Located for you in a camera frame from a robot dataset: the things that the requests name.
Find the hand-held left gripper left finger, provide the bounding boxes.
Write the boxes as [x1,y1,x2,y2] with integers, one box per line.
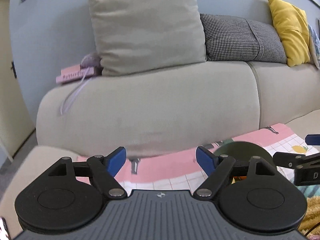
[37,147,127,198]

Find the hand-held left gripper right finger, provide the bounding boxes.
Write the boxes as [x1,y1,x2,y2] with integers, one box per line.
[193,146,283,198]

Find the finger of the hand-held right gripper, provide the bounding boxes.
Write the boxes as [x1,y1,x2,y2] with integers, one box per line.
[305,134,320,145]
[272,151,320,168]

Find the dark green round plate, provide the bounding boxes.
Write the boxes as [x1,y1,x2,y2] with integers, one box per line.
[214,141,278,184]

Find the teal striped blanket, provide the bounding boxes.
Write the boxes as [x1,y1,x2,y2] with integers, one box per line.
[299,185,320,198]

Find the lemon printed pink cloth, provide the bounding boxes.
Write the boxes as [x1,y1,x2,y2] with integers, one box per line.
[76,123,320,198]

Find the yellow shaggy rug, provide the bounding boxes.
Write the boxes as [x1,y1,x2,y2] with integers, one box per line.
[299,196,320,234]

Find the beige fabric sofa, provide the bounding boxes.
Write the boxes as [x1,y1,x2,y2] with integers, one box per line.
[0,60,320,233]

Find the blue patterned cushion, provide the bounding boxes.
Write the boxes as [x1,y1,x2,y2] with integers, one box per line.
[307,23,320,70]

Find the pink gift box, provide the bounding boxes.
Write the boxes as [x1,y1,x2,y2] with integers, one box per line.
[56,64,97,84]

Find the grey purple plush toy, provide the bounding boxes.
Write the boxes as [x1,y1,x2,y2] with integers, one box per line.
[80,52,103,76]

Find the yellow cushion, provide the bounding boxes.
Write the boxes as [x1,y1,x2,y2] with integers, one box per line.
[267,0,312,67]

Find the cream door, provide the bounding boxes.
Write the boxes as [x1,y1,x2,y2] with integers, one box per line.
[0,0,37,162]

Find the black white houndstooth cushion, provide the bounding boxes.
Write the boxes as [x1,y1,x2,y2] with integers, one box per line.
[200,14,288,63]

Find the beige cushion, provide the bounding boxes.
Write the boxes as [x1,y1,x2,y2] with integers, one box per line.
[88,0,207,76]

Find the black cable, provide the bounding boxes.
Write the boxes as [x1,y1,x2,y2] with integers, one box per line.
[304,219,320,237]

